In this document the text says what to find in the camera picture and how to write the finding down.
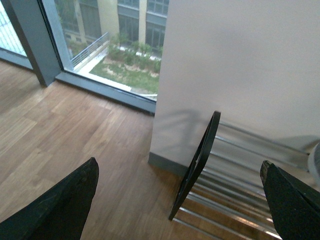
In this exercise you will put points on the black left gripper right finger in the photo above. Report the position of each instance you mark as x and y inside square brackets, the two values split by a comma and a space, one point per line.
[294, 205]

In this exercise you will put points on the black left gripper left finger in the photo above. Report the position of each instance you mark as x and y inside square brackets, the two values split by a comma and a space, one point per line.
[58, 214]

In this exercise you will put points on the grey knit sneaker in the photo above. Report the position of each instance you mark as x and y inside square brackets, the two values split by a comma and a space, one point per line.
[314, 163]

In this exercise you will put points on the black metal shoe rack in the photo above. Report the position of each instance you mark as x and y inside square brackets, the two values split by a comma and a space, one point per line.
[221, 196]

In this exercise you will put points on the window frame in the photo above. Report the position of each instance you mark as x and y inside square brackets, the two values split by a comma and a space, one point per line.
[36, 25]

